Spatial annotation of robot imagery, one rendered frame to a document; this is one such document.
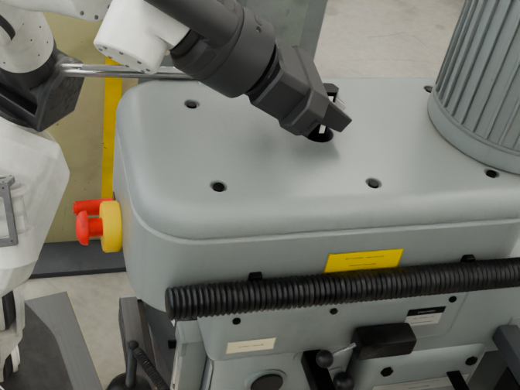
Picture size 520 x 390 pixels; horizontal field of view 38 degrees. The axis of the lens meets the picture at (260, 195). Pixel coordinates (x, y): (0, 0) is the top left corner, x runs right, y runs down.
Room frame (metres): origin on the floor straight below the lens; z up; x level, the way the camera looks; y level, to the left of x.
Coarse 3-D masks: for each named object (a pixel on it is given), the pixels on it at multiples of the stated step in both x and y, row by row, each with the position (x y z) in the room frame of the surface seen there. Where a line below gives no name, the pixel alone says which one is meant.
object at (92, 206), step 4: (80, 200) 0.73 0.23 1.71; (84, 200) 0.73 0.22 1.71; (88, 200) 0.73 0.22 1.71; (92, 200) 0.73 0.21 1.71; (96, 200) 0.73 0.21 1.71; (100, 200) 0.73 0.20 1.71; (104, 200) 0.73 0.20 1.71; (108, 200) 0.73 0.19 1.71; (76, 204) 0.72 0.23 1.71; (80, 204) 0.72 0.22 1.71; (84, 204) 0.72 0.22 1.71; (88, 204) 0.72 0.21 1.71; (92, 204) 0.72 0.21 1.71; (96, 204) 0.72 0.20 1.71; (76, 208) 0.71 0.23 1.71; (80, 208) 0.71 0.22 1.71; (84, 208) 0.72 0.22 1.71; (88, 208) 0.72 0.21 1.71; (92, 208) 0.72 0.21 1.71; (96, 208) 0.72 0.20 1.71; (76, 212) 0.71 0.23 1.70; (88, 212) 0.72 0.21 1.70; (92, 212) 0.72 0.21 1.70; (96, 212) 0.72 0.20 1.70
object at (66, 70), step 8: (64, 64) 0.75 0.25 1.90; (72, 64) 0.75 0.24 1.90; (80, 64) 0.75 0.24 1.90; (88, 64) 0.76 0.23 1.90; (96, 64) 0.76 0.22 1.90; (104, 64) 0.76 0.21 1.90; (64, 72) 0.73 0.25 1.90; (72, 72) 0.73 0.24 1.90; (80, 72) 0.74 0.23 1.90; (88, 72) 0.74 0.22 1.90; (96, 72) 0.74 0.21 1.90; (104, 72) 0.75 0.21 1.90; (112, 72) 0.75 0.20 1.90; (120, 72) 0.75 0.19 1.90; (128, 72) 0.76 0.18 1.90; (136, 72) 0.76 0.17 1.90; (160, 72) 0.77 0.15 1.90; (168, 72) 0.77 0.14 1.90; (176, 72) 0.78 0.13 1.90
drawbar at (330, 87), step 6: (324, 84) 0.73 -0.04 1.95; (330, 84) 0.73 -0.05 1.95; (330, 90) 0.72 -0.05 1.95; (336, 90) 0.72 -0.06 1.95; (330, 96) 0.72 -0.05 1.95; (336, 96) 0.72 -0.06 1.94; (318, 126) 0.72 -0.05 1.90; (312, 132) 0.72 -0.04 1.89; (318, 132) 0.72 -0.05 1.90; (324, 132) 0.72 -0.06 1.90; (312, 138) 0.72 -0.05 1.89; (318, 138) 0.72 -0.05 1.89; (324, 138) 0.72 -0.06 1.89
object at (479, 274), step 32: (192, 288) 0.53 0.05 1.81; (224, 288) 0.54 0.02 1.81; (256, 288) 0.55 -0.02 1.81; (288, 288) 0.56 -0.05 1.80; (320, 288) 0.57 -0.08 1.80; (352, 288) 0.58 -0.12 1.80; (384, 288) 0.59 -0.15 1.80; (416, 288) 0.61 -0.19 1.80; (448, 288) 0.62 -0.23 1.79; (480, 288) 0.64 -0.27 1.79
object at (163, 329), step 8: (152, 312) 1.17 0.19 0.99; (160, 312) 1.13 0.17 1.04; (152, 320) 1.17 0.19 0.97; (160, 320) 1.13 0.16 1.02; (168, 320) 1.10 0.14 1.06; (176, 320) 1.06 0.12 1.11; (184, 320) 1.06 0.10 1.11; (152, 328) 1.16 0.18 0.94; (160, 328) 1.13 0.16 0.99; (168, 328) 1.09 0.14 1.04; (160, 336) 1.12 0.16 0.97; (168, 336) 1.09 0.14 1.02; (160, 344) 1.12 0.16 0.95; (168, 352) 1.08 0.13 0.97; (168, 360) 1.07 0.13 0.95
